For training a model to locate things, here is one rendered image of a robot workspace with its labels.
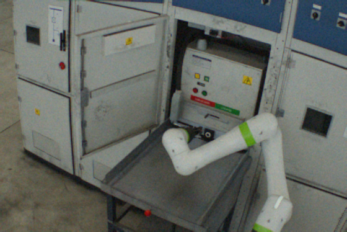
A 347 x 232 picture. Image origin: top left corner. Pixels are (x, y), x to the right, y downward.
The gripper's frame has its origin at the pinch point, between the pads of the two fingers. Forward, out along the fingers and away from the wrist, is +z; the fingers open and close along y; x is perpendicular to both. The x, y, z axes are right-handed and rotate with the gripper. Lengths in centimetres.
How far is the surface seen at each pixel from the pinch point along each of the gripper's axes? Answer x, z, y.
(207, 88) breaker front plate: 21.4, 15.3, -6.1
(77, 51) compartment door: 31, -55, -52
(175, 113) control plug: 1.7, 10.6, -19.8
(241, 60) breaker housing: 43.2, 13.1, 9.8
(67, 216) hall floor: -105, 13, -86
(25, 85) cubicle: -21, 23, -161
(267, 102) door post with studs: 25.6, 9.3, 31.6
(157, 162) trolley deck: -23.2, -11.0, -14.9
